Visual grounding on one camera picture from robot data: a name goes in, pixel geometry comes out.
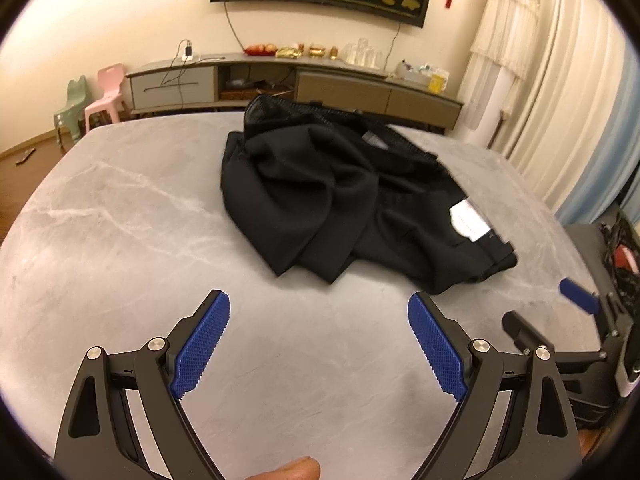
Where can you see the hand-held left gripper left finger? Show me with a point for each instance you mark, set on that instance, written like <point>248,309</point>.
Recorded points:
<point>200,345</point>

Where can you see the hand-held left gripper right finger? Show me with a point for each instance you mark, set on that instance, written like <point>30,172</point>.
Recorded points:
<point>435,345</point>

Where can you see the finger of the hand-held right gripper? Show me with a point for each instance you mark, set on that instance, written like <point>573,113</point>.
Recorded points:
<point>520,327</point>
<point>580,296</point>

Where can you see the black pants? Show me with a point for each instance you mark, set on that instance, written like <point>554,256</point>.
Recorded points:
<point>310,185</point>

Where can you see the person's left hand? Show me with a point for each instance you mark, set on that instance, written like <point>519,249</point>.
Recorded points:
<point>287,470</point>

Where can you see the light blue curtain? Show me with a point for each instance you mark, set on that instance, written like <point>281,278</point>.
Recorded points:
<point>610,185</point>

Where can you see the beige curtain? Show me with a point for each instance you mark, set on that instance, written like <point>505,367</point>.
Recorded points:
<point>575,110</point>

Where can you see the yellow box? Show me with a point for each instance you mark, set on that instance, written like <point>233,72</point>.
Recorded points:
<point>438,83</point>

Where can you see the dark object on floor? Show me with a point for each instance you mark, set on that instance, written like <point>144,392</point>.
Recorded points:
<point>25,156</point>

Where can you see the white lace covered standing unit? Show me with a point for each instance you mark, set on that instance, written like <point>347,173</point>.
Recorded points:
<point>500,50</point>

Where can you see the pink plastic chair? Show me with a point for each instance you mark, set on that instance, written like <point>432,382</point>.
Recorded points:
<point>112,92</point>

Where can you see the green plastic chair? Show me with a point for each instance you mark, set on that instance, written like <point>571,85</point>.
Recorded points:
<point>75,105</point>

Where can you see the white storage box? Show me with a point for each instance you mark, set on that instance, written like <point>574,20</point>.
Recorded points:
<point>412,74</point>

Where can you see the long grey TV cabinet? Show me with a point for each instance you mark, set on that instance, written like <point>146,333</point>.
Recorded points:
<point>340,87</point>

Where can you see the phone charger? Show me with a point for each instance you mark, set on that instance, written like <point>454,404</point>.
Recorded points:
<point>188,51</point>

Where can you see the group of clear glasses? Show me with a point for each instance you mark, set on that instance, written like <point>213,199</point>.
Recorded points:
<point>361,54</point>

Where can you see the red plate of fruit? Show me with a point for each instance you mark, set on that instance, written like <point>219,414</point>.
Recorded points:
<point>260,49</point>

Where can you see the gold ornament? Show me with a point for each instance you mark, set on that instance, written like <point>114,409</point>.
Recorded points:
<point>317,51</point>

